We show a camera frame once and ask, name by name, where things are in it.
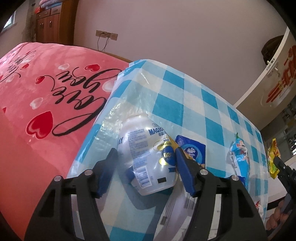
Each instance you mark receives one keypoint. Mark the person's right hand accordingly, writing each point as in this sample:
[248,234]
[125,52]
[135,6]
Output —
[277,217]

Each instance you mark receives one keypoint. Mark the red door paper decoration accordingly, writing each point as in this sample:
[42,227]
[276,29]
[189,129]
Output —
[286,79]

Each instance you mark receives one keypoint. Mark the wall power socket strip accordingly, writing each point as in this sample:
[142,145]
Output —
[104,34]

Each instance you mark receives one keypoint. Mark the white Magican refill pouch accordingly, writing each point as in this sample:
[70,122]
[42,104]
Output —
[146,155]

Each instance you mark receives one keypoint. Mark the blue cartoon snack bag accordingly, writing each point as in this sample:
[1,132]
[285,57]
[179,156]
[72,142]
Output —
[240,160]

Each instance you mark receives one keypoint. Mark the blue white checkered tablecloth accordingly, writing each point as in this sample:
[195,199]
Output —
[182,106]

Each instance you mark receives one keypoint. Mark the window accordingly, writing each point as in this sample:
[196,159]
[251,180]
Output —
[11,22]

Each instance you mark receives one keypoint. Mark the small blue tissue pack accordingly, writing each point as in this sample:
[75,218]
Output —
[193,148]

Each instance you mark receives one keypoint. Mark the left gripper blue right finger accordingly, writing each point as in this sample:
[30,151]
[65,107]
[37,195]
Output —
[239,218]

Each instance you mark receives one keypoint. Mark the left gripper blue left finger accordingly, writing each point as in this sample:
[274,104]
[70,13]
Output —
[53,219]

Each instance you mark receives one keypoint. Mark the folded blankets pile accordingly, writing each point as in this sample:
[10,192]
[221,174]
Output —
[45,3]

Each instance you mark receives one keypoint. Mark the yellow snack bag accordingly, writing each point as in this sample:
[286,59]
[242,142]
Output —
[273,152]

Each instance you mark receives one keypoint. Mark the brown wooden cabinet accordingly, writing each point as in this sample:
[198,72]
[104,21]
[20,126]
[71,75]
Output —
[56,23]

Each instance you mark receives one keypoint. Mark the pink heart bed blanket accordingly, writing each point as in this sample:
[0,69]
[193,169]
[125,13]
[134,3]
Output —
[51,95]

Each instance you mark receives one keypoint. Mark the grey flat plastic bag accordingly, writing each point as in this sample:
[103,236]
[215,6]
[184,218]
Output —
[177,214]

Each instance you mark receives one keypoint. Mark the silver door handle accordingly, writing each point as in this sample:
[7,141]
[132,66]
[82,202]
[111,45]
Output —
[272,68]

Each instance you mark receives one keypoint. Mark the white door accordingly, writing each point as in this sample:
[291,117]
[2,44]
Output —
[253,102]

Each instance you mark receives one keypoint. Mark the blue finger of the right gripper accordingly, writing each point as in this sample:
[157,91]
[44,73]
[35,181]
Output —
[287,205]
[286,175]

